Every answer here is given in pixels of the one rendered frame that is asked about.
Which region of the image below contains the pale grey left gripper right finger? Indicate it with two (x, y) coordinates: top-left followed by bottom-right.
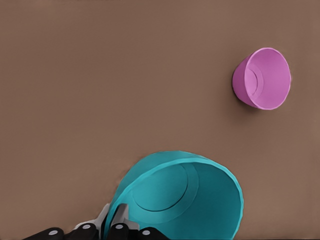
(109, 203), (140, 240)

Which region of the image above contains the pink bowl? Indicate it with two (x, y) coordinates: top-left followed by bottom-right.
(231, 47), (292, 111)

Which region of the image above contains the blue bowl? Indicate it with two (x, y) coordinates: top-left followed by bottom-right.
(101, 150), (245, 240)

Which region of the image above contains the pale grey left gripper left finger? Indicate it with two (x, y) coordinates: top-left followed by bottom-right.
(72, 202), (111, 240)

